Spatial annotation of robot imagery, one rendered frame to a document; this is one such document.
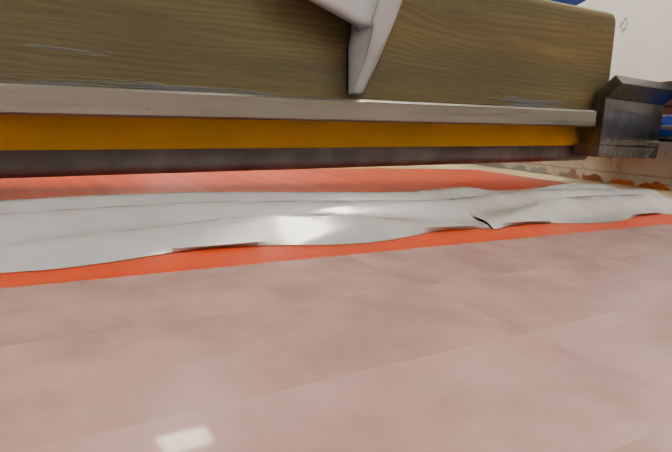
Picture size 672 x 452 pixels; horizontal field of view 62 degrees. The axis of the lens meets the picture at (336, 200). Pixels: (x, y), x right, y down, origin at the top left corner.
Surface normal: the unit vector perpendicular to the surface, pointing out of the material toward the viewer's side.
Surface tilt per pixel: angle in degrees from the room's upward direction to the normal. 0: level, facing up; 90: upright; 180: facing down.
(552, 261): 0
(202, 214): 33
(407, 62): 90
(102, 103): 90
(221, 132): 90
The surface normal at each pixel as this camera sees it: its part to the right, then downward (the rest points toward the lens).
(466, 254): 0.06, -0.99
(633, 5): -0.84, 0.03
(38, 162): 0.53, 0.16
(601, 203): 0.41, -0.68
